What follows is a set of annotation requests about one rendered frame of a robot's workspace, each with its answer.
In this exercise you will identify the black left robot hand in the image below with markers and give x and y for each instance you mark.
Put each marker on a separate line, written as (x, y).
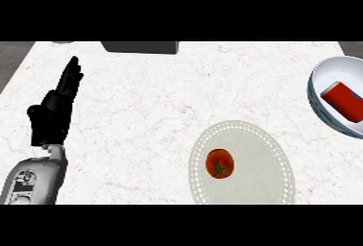
(51, 113)

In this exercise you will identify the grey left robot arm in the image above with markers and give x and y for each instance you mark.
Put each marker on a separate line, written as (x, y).
(36, 179)

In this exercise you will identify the round pale grey placemat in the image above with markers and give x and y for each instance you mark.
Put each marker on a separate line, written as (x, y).
(256, 173)

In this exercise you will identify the white bowl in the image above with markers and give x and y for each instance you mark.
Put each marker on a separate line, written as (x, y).
(331, 75)

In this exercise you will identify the red can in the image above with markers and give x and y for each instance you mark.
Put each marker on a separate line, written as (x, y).
(344, 102)

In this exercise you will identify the dark grey appliance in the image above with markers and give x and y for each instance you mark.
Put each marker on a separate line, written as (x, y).
(141, 47)

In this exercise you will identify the red tomato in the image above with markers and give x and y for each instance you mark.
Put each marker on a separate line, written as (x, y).
(220, 163)

